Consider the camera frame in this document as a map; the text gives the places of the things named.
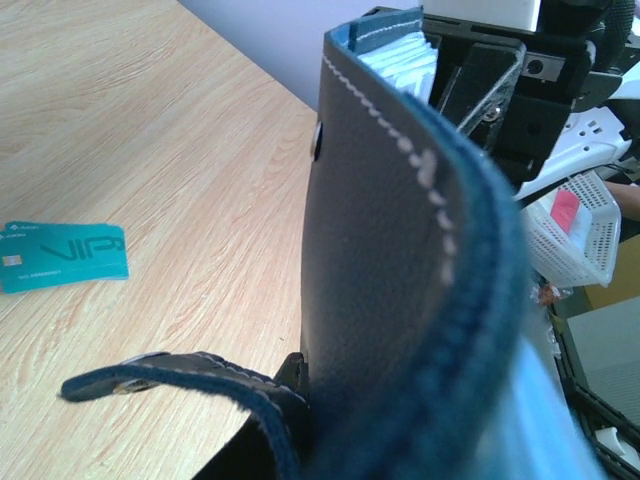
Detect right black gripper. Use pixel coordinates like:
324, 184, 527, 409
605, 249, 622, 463
369, 4, 624, 181

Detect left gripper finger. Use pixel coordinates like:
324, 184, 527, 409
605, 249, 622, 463
274, 352, 308, 400

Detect blue leather card holder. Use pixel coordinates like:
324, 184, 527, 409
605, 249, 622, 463
60, 16, 605, 479

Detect teal VIP card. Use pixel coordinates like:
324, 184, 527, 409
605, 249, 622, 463
1, 221, 129, 294

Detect white perforated basket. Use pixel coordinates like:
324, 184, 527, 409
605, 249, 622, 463
522, 171, 621, 288

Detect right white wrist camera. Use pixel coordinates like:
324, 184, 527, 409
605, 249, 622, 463
421, 0, 542, 32

